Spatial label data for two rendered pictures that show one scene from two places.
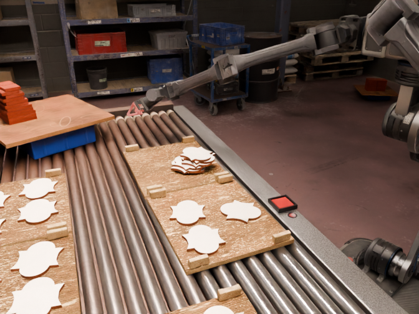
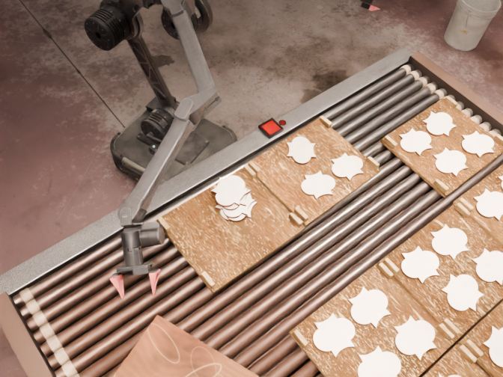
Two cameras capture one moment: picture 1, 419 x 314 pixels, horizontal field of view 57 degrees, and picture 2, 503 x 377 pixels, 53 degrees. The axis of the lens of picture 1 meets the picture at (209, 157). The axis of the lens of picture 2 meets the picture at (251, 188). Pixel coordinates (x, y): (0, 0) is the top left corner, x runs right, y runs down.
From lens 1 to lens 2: 2.18 m
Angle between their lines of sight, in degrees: 80
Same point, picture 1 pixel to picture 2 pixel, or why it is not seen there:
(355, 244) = (123, 151)
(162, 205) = (313, 208)
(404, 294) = not seen: hidden behind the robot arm
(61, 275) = (423, 241)
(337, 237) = (63, 182)
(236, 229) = (324, 150)
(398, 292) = not seen: hidden behind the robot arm
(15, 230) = (400, 308)
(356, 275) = (335, 91)
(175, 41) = not seen: outside the picture
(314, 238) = (306, 110)
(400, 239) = (62, 129)
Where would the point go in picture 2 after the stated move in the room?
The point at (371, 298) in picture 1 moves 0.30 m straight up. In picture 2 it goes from (351, 87) to (367, 33)
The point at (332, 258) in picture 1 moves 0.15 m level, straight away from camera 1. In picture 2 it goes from (324, 101) to (290, 97)
